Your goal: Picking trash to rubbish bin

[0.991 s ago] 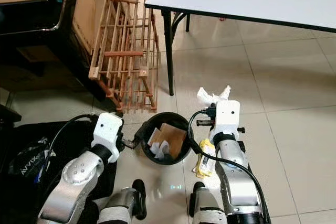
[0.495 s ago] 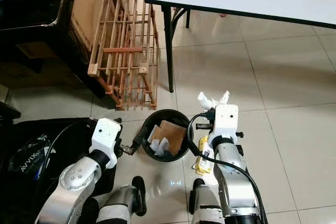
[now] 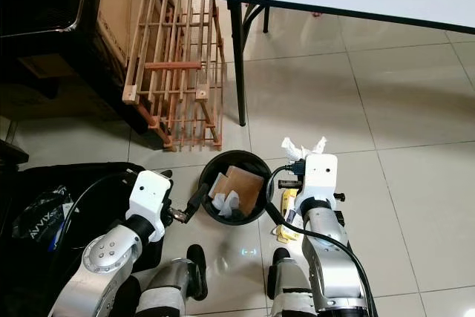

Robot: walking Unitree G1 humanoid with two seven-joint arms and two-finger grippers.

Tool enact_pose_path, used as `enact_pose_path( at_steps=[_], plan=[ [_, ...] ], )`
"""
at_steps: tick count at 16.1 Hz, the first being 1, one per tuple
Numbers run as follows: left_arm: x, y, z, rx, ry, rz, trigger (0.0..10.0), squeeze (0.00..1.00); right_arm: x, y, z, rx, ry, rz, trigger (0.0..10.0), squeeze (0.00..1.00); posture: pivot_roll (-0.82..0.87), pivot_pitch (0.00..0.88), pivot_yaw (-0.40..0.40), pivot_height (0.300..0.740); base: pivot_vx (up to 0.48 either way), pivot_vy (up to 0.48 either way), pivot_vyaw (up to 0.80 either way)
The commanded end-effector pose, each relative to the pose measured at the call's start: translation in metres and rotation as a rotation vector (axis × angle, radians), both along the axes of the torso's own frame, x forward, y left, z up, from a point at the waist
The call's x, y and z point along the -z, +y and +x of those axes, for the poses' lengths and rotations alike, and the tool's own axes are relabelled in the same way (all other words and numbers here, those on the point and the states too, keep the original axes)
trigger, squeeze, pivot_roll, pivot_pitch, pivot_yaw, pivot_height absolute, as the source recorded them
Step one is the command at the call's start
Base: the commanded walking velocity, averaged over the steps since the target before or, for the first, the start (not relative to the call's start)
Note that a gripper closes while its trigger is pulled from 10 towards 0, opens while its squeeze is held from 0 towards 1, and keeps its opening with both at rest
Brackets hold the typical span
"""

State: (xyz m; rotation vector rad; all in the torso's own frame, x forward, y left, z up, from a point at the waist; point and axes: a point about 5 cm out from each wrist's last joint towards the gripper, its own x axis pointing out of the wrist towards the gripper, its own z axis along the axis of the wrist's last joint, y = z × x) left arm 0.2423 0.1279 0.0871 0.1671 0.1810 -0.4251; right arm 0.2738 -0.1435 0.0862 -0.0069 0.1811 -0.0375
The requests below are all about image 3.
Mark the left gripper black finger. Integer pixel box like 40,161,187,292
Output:
189,183,209,221

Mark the white tissue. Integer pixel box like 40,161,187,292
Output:
281,136,329,163

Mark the round black rubbish bin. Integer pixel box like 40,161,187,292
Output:
198,150,272,226

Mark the white paper scrap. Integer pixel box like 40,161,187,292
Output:
209,173,243,218

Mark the brown cardboard piece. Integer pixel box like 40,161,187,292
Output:
223,166,266,216

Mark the yellow snack wrapper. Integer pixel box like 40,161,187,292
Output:
276,187,302,243

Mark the robot left leg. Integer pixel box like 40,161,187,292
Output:
137,244,209,317

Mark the robot leg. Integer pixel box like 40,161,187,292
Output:
137,244,209,317
267,247,321,317

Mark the upright black table leg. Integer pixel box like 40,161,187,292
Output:
226,0,268,126

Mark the robot right leg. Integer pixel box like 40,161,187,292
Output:
267,247,321,317

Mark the printed clear plastic bag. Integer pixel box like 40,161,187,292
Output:
30,186,76,248

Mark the folded wooden rack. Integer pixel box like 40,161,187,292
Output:
122,0,225,151

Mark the brown cardboard box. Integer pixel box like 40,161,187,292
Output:
0,53,119,122

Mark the large black bag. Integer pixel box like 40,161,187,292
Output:
0,161,157,317

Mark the large brown cardboard sheet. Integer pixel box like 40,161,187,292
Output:
96,0,157,73

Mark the black cabinet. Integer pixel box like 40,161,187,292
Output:
0,0,142,129

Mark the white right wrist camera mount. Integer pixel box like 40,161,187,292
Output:
300,154,338,205

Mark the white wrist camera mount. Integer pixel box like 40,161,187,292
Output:
300,154,338,205
128,170,172,242

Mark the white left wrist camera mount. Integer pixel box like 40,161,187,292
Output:
128,170,172,242

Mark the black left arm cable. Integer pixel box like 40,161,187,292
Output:
61,171,131,277

